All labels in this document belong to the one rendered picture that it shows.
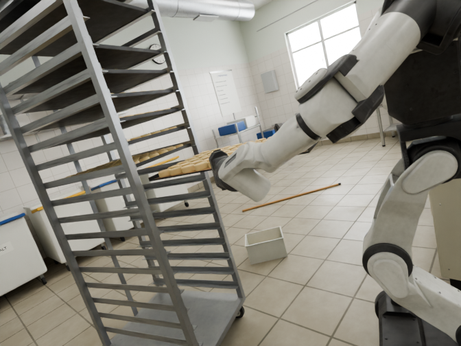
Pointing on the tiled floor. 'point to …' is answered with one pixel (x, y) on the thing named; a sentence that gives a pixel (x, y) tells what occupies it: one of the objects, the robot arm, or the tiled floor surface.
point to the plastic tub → (265, 245)
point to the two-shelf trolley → (240, 131)
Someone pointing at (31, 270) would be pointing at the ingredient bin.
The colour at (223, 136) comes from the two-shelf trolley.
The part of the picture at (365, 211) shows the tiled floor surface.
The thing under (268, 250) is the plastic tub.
